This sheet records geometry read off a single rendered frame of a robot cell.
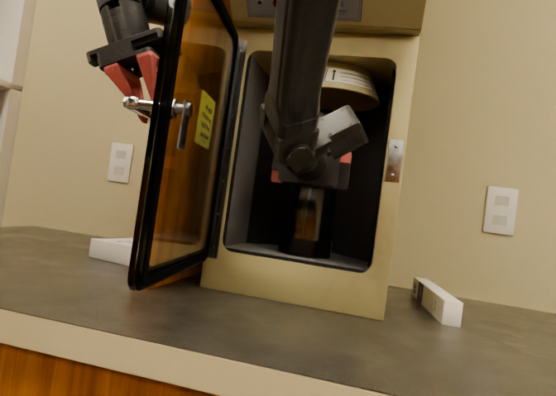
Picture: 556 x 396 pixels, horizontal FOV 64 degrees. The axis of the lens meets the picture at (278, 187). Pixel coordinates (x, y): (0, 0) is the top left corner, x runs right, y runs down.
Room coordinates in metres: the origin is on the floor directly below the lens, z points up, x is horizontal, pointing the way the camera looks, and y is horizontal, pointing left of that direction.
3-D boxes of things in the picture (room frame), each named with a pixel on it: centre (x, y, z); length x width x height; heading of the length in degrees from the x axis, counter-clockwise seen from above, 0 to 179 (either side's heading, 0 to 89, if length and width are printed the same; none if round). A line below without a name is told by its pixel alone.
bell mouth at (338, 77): (0.85, -0.08, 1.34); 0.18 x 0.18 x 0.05
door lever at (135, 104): (0.56, 0.16, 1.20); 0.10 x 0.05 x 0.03; 174
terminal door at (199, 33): (0.63, 0.13, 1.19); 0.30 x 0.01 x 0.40; 174
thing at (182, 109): (0.52, 0.12, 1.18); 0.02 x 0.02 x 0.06; 84
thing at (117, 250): (0.96, 0.28, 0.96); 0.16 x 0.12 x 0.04; 66
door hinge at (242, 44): (0.78, 0.10, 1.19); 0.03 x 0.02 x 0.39; 77
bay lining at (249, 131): (0.88, -0.07, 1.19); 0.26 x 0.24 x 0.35; 77
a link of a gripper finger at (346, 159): (0.80, -0.09, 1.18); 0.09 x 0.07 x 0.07; 168
